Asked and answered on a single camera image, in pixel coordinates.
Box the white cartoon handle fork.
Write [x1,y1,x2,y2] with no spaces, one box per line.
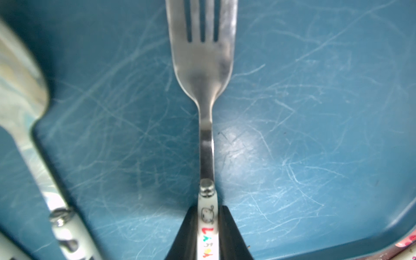
[166,1,238,260]

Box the cow pattern handle fork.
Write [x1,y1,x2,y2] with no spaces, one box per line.
[0,233,31,260]

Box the cow pattern handle spoon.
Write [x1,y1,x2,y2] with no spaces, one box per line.
[1,21,103,260]

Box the teal rectangular tray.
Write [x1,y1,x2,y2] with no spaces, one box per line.
[1,1,416,260]

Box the pink strawberry handle spoon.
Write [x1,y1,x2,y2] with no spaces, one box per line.
[390,230,416,260]

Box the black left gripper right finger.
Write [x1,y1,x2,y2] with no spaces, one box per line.
[219,205,254,260]

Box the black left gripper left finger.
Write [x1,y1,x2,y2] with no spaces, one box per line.
[165,205,198,260]

